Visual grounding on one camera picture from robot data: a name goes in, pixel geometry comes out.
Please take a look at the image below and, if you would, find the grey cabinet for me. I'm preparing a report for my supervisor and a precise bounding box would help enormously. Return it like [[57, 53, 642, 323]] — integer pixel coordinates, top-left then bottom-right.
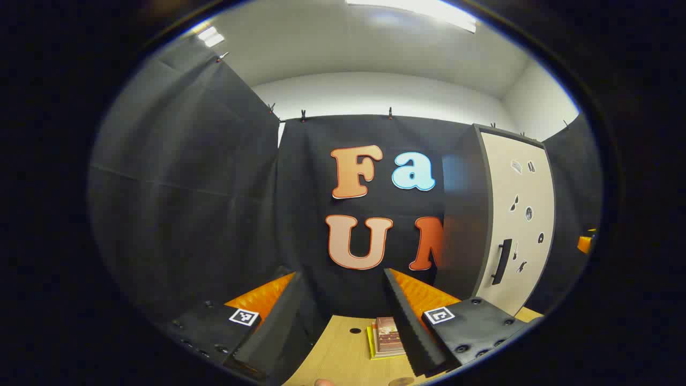
[[433, 123, 547, 301]]

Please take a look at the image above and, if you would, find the stack of books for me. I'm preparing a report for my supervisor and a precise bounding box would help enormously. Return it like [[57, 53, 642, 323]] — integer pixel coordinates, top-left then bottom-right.
[[367, 316, 408, 360]]

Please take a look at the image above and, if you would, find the long ceiling light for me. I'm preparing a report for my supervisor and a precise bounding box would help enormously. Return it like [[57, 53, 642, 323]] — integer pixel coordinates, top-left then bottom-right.
[[346, 0, 478, 34]]

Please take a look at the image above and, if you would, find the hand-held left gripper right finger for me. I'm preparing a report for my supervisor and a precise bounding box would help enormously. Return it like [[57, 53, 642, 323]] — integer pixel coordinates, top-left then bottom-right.
[[383, 268, 543, 378]]

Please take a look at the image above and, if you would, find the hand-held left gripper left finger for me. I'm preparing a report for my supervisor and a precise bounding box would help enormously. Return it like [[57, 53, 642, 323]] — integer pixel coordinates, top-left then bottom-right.
[[163, 271, 317, 382]]

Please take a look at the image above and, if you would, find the row of cloth clips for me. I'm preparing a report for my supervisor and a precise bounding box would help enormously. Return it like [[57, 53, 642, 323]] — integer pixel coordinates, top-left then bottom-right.
[[216, 51, 571, 137]]

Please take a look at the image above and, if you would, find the black backdrop cloth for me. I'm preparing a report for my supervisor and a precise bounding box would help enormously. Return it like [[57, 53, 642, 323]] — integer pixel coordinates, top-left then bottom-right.
[[88, 38, 603, 376]]

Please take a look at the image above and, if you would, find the small ceiling light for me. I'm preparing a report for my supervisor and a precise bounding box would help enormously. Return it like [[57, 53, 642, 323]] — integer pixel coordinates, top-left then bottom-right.
[[197, 26, 226, 48]]

